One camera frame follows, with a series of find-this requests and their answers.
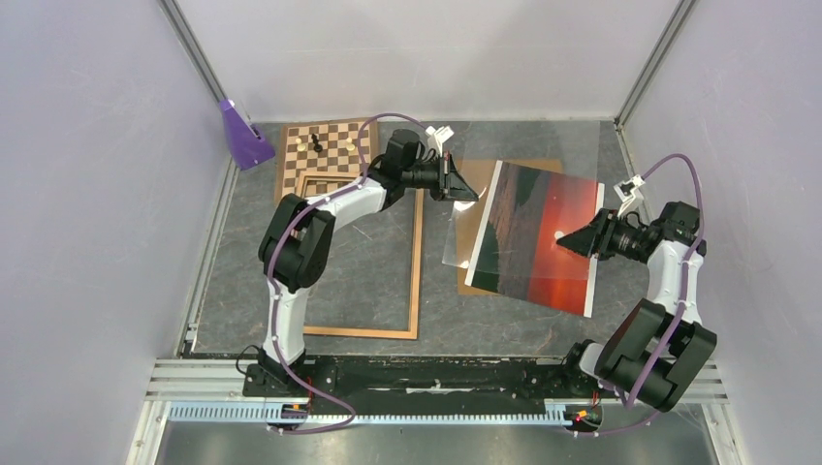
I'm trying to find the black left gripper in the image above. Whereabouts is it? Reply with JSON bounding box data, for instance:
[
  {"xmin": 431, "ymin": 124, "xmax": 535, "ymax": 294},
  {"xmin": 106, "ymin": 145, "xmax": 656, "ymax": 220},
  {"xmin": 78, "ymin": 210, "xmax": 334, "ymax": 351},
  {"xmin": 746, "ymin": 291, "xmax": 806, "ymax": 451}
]
[{"xmin": 402, "ymin": 153, "xmax": 479, "ymax": 203}]

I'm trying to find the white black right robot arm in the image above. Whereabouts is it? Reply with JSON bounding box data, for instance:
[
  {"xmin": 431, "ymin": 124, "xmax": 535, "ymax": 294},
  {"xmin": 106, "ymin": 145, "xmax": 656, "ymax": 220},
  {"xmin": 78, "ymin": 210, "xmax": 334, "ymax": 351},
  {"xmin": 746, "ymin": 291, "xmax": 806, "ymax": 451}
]
[{"xmin": 557, "ymin": 201, "xmax": 717, "ymax": 412}]

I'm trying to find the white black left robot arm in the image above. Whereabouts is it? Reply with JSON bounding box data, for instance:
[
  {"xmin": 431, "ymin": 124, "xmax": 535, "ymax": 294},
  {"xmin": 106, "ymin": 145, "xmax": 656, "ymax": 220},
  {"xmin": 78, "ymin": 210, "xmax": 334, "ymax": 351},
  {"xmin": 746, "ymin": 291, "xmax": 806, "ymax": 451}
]
[{"xmin": 245, "ymin": 126, "xmax": 479, "ymax": 395}]

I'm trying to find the red sunset photo print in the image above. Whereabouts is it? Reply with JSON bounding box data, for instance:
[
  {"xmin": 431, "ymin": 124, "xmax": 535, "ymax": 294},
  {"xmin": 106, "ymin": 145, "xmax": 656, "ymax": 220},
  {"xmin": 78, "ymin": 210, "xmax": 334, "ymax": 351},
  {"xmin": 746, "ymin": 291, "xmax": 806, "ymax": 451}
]
[{"xmin": 449, "ymin": 160, "xmax": 604, "ymax": 318}]

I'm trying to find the brown cardboard backing board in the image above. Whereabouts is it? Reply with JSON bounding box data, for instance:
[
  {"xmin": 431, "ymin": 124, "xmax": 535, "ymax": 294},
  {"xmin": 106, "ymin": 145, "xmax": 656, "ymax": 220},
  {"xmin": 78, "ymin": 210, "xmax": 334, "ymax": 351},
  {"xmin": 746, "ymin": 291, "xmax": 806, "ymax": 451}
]
[{"xmin": 453, "ymin": 158, "xmax": 565, "ymax": 297}]

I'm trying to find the wooden chessboard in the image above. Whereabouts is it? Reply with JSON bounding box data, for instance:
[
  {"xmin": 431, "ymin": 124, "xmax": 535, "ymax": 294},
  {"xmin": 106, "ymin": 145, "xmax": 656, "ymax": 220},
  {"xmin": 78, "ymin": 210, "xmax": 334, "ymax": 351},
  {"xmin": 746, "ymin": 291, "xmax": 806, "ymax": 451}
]
[{"xmin": 274, "ymin": 118, "xmax": 379, "ymax": 202}]

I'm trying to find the black chess piece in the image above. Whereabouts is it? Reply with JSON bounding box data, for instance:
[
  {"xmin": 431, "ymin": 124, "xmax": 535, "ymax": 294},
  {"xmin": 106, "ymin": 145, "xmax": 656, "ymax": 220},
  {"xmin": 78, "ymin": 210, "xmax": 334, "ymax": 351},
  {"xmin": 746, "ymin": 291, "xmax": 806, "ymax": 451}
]
[{"xmin": 310, "ymin": 134, "xmax": 324, "ymax": 153}]

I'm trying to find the purple wedge stand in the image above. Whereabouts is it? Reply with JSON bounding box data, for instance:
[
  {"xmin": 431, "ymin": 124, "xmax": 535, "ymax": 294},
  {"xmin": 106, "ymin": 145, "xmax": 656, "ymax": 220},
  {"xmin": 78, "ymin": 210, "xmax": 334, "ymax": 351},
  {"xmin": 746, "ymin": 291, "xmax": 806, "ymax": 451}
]
[{"xmin": 219, "ymin": 99, "xmax": 275, "ymax": 171}]

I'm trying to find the wooden picture frame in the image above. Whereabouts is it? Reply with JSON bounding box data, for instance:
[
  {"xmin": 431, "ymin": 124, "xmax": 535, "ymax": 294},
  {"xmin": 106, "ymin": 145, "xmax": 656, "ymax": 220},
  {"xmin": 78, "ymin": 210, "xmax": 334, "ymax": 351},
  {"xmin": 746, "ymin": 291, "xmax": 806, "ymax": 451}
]
[{"xmin": 303, "ymin": 190, "xmax": 425, "ymax": 340}]

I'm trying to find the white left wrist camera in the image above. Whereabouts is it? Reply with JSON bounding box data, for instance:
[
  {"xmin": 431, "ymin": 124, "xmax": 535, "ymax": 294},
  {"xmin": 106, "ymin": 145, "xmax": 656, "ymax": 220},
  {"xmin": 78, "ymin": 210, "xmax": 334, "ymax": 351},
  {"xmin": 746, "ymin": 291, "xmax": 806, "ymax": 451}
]
[{"xmin": 425, "ymin": 125, "xmax": 454, "ymax": 155}]

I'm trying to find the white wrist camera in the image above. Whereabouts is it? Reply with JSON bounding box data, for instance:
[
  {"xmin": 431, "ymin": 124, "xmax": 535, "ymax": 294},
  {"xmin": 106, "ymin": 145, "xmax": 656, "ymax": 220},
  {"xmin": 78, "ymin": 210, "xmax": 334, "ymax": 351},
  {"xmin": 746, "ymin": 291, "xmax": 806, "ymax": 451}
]
[
  {"xmin": 425, "ymin": 125, "xmax": 454, "ymax": 155},
  {"xmin": 614, "ymin": 174, "xmax": 646, "ymax": 218}
]

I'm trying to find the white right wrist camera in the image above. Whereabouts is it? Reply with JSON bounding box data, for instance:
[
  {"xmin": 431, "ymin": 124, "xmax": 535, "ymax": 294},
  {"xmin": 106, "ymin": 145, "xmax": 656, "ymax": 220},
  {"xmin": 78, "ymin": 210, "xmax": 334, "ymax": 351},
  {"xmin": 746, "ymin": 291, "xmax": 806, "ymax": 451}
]
[{"xmin": 614, "ymin": 174, "xmax": 646, "ymax": 218}]

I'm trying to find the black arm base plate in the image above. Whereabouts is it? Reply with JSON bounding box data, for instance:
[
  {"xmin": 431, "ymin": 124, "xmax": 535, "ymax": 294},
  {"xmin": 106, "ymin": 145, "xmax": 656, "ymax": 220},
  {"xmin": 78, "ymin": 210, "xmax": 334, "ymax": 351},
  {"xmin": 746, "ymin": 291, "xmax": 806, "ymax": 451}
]
[{"xmin": 235, "ymin": 355, "xmax": 615, "ymax": 404}]

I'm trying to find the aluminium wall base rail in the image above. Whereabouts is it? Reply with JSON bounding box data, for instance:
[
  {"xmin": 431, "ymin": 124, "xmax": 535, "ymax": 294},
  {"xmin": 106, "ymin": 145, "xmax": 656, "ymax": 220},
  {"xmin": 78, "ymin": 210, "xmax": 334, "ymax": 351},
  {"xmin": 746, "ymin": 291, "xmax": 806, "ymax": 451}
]
[{"xmin": 174, "ymin": 159, "xmax": 239, "ymax": 357}]

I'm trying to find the slotted cable duct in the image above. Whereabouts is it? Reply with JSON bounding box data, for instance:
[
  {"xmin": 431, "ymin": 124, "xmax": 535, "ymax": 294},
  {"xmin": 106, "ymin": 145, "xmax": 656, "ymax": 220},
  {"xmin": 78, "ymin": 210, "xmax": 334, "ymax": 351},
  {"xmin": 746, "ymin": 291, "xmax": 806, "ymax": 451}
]
[{"xmin": 168, "ymin": 400, "xmax": 605, "ymax": 426}]

